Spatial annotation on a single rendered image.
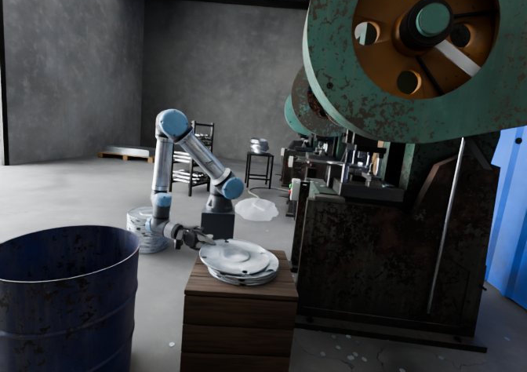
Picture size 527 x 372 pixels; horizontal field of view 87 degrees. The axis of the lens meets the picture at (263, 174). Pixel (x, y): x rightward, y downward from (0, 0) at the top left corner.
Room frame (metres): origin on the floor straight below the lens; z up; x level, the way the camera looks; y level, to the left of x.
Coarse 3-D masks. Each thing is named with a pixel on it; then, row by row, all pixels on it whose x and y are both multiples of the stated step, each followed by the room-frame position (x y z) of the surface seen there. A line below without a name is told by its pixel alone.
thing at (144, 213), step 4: (136, 208) 2.01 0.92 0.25; (140, 208) 2.02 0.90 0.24; (144, 208) 2.03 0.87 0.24; (148, 208) 2.04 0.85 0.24; (152, 208) 2.05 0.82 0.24; (128, 212) 1.90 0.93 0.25; (132, 212) 1.91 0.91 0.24; (136, 212) 1.92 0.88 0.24; (140, 212) 1.92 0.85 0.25; (144, 212) 1.92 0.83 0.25; (148, 212) 1.93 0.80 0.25; (152, 212) 1.94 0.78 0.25; (132, 216) 1.83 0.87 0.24; (136, 216) 1.84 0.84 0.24; (140, 216) 1.85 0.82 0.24; (144, 216) 1.86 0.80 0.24; (148, 216) 1.87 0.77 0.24
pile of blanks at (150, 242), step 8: (128, 216) 1.83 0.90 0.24; (128, 224) 1.83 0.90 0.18; (136, 224) 1.82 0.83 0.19; (144, 224) 1.81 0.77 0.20; (136, 232) 1.79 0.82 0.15; (144, 232) 1.80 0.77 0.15; (144, 240) 1.80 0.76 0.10; (152, 240) 1.81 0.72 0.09; (160, 240) 1.86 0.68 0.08; (168, 240) 1.95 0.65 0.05; (144, 248) 1.80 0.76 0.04; (152, 248) 1.82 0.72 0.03; (160, 248) 1.86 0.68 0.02
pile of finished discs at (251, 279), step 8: (272, 256) 1.15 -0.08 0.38; (272, 264) 1.07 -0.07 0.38; (216, 272) 0.97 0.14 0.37; (256, 272) 0.99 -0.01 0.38; (264, 272) 1.00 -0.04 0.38; (272, 272) 0.99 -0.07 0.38; (224, 280) 0.95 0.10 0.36; (232, 280) 0.94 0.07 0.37; (240, 280) 0.95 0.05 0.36; (248, 280) 0.94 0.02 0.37; (256, 280) 0.95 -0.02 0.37; (264, 280) 0.96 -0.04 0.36
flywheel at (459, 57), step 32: (384, 0) 1.12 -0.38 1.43; (416, 0) 1.12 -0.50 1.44; (448, 0) 1.11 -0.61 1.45; (480, 0) 1.11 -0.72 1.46; (352, 32) 1.13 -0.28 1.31; (384, 32) 1.12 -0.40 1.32; (416, 32) 1.01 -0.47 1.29; (448, 32) 1.00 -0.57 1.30; (480, 32) 1.11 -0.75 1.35; (384, 64) 1.12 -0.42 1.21; (416, 64) 1.12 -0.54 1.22; (448, 64) 1.11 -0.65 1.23; (480, 64) 1.11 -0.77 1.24; (416, 96) 1.12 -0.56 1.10
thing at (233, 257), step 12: (216, 240) 1.19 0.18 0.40; (228, 240) 1.22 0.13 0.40; (240, 240) 1.23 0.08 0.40; (204, 252) 1.07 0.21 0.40; (216, 252) 1.09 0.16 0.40; (228, 252) 1.09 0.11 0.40; (240, 252) 1.11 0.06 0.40; (252, 252) 1.13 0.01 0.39; (264, 252) 1.15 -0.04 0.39; (216, 264) 0.99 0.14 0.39; (228, 264) 1.00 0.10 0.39; (240, 264) 1.02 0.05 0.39; (252, 264) 1.03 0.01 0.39; (264, 264) 1.04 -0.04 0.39
